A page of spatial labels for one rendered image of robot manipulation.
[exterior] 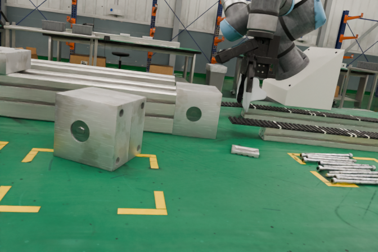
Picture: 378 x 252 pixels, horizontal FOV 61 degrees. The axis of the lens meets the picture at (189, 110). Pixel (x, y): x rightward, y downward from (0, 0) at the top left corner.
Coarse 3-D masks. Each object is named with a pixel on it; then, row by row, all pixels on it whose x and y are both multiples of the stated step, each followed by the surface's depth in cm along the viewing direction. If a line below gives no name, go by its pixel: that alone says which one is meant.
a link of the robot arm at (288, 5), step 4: (288, 0) 87; (292, 0) 90; (284, 4) 86; (288, 4) 88; (292, 4) 91; (280, 8) 86; (284, 8) 88; (288, 8) 90; (280, 12) 90; (284, 12) 91; (288, 12) 93
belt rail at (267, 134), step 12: (264, 132) 69; (276, 132) 69; (288, 132) 69; (300, 132) 69; (312, 144) 70; (324, 144) 70; (336, 144) 70; (348, 144) 70; (360, 144) 71; (372, 144) 71
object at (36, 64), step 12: (36, 60) 85; (60, 72) 79; (72, 72) 79; (84, 72) 79; (96, 72) 80; (108, 72) 80; (120, 72) 87; (132, 72) 87; (144, 72) 90; (168, 84) 81
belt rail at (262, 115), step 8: (248, 112) 88; (256, 112) 87; (264, 112) 88; (272, 112) 88; (280, 112) 88; (272, 120) 88; (280, 120) 88; (288, 120) 88; (296, 120) 89; (304, 120) 89; (312, 120) 90; (320, 120) 90; (328, 120) 89; (336, 120) 89; (344, 120) 89; (352, 120) 90; (344, 128) 90; (352, 128) 90; (360, 128) 90; (368, 128) 90; (376, 128) 91
